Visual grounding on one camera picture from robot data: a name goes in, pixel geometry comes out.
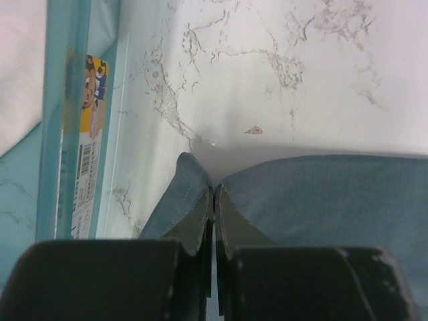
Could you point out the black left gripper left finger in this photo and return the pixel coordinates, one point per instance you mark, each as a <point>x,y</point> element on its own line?
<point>168,278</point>

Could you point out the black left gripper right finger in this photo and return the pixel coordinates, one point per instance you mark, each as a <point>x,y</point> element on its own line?
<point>258,279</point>

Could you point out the teal plastic bin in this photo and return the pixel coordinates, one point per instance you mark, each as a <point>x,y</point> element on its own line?
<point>38,174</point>

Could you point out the yellow cartoon sticker label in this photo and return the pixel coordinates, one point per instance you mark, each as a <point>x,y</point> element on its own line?
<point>89,145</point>

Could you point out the grey-blue t-shirt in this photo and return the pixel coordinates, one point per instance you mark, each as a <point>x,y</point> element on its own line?
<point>319,201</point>

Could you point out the crumpled white t-shirt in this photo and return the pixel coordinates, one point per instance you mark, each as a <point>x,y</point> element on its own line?
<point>23,28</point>

